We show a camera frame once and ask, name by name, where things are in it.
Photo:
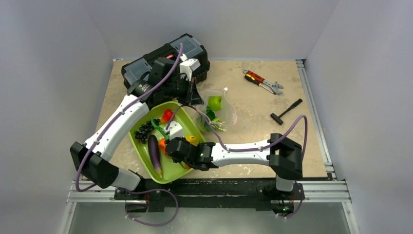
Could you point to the toy yellow lemon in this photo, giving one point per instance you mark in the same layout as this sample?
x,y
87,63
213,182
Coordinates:
x,y
192,140

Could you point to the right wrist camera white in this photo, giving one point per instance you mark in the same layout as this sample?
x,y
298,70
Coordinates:
x,y
174,130

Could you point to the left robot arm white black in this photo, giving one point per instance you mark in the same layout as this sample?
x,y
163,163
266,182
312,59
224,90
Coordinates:
x,y
109,136

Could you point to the toy bok choy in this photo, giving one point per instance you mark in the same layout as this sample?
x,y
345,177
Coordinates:
x,y
210,116

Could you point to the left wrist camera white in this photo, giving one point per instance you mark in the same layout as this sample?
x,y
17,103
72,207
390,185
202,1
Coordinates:
x,y
188,66

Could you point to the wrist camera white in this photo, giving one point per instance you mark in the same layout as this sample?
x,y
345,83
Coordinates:
x,y
188,66
174,130

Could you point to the green plastic tray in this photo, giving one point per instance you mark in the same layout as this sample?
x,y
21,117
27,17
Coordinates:
x,y
171,170

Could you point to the toy red pepper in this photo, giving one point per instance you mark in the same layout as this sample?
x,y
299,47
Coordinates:
x,y
167,116

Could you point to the toy orange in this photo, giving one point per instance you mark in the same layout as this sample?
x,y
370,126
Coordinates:
x,y
162,146

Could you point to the black hammer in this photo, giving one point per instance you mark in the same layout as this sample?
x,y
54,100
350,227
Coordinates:
x,y
278,118

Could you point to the toy green apple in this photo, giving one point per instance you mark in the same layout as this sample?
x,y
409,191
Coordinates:
x,y
214,103

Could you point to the clear zip top bag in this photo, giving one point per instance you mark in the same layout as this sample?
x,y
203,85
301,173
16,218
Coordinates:
x,y
227,114

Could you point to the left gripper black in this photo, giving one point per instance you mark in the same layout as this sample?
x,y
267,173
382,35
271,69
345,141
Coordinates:
x,y
192,96

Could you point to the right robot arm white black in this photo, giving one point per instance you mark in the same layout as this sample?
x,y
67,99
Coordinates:
x,y
283,155

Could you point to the toy green chili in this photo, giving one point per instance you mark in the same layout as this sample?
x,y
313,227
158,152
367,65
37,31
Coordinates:
x,y
159,129

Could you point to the toy black grapes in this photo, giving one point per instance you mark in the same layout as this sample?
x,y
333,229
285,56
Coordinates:
x,y
145,130

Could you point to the toy green beans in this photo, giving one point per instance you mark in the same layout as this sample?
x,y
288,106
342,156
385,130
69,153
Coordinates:
x,y
216,125

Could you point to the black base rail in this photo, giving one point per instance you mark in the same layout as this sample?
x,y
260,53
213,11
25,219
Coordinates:
x,y
242,193

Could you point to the aluminium table frame rail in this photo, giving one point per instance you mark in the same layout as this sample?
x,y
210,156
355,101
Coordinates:
x,y
92,195

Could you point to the toy purple eggplant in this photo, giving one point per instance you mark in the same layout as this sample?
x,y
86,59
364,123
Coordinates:
x,y
154,153

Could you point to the black toolbox red handle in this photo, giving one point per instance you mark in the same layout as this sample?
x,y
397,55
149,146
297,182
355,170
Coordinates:
x,y
148,70

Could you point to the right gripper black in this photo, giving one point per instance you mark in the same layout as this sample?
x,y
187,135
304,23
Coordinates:
x,y
172,148

